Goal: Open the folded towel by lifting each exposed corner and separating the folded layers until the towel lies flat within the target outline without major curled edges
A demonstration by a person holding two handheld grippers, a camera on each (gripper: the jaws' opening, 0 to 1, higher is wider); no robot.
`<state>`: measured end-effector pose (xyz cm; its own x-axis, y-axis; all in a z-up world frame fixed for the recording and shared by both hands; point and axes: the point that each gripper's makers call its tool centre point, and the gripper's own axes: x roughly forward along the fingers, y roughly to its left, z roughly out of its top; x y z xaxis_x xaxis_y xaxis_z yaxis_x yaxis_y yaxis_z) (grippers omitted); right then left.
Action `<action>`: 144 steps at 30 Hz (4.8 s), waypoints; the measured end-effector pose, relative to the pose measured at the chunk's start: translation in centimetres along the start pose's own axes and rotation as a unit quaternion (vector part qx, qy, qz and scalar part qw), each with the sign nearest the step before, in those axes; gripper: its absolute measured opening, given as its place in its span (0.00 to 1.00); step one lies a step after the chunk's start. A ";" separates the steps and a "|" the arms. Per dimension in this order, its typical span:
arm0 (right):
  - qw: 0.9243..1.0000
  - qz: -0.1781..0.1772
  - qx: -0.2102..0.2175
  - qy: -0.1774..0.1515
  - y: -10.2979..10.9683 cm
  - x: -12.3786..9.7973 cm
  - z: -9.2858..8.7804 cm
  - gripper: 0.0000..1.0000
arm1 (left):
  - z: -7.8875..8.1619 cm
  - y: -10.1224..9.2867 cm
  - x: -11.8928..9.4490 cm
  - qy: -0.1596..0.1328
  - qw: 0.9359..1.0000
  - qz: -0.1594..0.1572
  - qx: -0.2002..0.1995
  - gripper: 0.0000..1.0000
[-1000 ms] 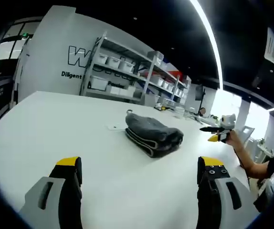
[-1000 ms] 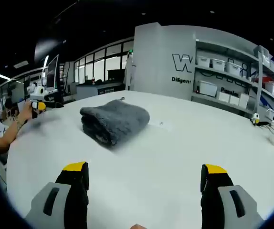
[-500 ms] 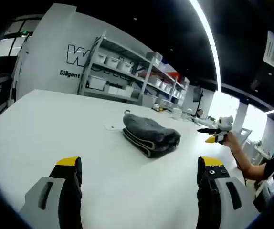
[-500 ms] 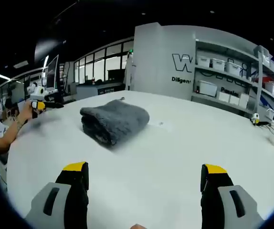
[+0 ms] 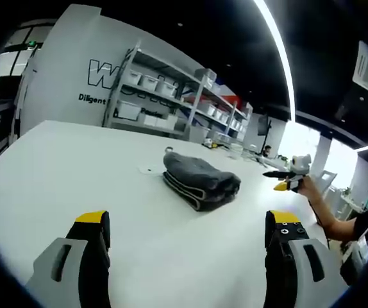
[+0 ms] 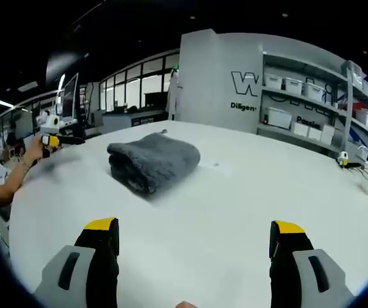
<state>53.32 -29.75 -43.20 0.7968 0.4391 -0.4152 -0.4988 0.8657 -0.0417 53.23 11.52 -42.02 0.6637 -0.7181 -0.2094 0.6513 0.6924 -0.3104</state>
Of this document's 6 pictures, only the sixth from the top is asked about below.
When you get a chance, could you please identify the grey towel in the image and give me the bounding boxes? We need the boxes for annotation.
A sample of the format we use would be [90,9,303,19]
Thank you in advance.
[106,128,202,195]

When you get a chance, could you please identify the person's left hand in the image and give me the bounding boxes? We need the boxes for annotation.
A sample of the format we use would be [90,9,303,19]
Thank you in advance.
[22,134,52,168]

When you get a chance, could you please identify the computer monitor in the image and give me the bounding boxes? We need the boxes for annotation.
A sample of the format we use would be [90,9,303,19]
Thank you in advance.
[60,72,79,120]

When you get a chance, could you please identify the dark grey counter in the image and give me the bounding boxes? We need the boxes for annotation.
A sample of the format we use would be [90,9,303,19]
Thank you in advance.
[101,110,169,135]

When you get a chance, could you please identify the glass partition windows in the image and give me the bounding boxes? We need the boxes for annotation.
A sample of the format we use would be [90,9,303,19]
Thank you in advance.
[98,52,181,114]

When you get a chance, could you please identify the dark screen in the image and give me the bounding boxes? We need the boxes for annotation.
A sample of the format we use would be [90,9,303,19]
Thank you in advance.
[143,92,169,109]

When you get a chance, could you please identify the spare white hand-held gripper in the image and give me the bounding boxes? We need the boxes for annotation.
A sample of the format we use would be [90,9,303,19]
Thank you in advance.
[335,150,365,171]

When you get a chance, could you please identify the grey shelving unit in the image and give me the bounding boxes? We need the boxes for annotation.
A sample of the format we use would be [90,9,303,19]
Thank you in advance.
[256,51,368,206]

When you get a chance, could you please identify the row of white storage boxes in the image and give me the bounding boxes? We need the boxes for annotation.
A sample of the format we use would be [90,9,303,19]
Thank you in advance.
[263,73,368,151]

